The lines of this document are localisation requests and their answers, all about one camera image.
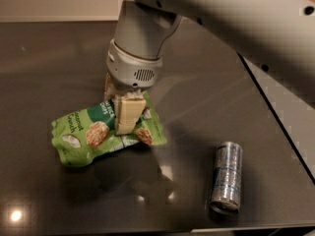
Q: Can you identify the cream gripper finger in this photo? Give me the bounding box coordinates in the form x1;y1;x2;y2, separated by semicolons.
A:
113;89;146;136
104;74;115;100

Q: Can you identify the green rice chip bag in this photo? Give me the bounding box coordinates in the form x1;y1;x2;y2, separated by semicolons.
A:
52;91;166;167

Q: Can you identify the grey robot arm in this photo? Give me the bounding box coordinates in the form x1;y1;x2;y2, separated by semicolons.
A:
105;0;315;104

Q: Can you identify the silver blue energy drink can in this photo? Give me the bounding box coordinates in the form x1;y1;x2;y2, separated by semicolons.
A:
210;142;243;214

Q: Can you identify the grey side table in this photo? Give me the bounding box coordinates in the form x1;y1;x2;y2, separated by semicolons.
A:
238;54;315;183

